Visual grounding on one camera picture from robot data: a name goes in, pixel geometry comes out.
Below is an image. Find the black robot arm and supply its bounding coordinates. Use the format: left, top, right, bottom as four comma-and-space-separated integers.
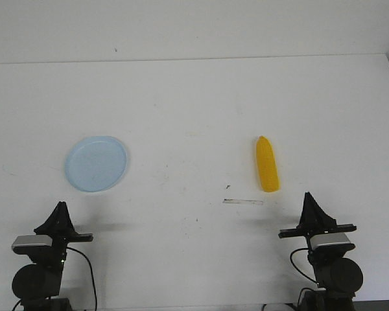
278, 192, 364, 310
11, 202, 98, 310

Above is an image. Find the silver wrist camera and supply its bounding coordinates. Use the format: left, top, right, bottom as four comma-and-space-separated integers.
11, 235, 53, 255
309, 233, 355, 251

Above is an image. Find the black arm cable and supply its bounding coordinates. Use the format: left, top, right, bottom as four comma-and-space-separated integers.
66, 246, 98, 311
290, 248, 318, 288

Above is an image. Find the light blue round plate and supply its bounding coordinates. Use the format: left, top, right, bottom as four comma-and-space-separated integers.
64, 135, 128, 192

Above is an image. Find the yellow corn cob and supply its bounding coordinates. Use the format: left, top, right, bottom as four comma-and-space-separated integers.
255, 136, 280, 192

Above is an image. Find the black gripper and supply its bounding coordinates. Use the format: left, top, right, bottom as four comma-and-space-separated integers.
34, 202, 93, 256
279, 192, 357, 246

